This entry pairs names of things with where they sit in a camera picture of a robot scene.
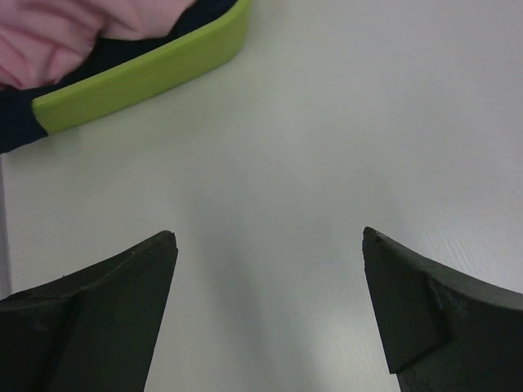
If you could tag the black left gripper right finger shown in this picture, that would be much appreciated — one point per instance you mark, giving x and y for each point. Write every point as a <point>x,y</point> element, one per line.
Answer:
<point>441,330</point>

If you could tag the pink t-shirt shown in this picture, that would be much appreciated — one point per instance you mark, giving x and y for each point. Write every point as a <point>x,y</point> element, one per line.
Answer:
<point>42,41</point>

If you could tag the lime green plastic basin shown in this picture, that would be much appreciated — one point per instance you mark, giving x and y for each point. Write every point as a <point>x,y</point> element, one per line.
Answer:
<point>146,76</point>

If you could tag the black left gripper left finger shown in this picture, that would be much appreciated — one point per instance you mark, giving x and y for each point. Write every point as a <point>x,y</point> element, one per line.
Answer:
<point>92,330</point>

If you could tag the navy blue t-shirt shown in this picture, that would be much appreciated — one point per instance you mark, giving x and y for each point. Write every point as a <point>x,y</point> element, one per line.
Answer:
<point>19,125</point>

